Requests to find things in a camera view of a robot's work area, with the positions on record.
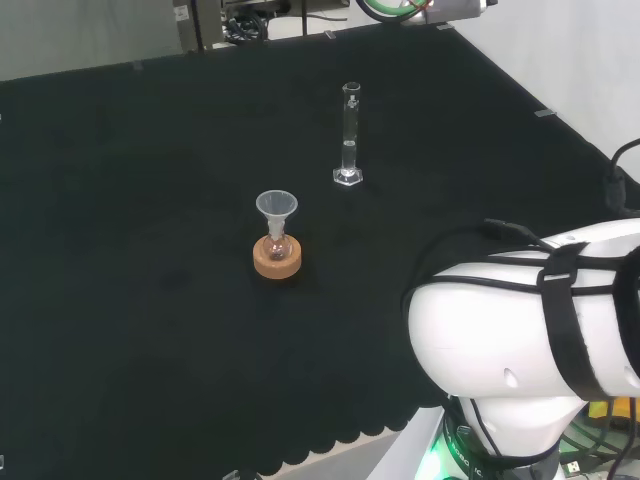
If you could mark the clear plastic funnel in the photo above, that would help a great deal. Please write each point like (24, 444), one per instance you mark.
(276, 205)

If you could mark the grey metal cabinet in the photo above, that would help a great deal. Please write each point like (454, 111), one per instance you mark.
(185, 25)

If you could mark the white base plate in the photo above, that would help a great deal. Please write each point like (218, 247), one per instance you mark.
(400, 450)

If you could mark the silver usb plug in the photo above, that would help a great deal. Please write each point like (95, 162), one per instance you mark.
(574, 467)

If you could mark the yellow stop button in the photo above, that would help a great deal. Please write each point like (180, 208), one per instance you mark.
(597, 409)

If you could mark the small round-bottom glass flask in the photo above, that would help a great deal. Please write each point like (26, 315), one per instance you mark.
(276, 250)

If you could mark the clear glass graduated cylinder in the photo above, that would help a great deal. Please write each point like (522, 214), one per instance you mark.
(348, 150)

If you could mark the black bench cloth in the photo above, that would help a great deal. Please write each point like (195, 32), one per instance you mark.
(150, 250)

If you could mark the black stand pole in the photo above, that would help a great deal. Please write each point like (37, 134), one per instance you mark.
(304, 17)

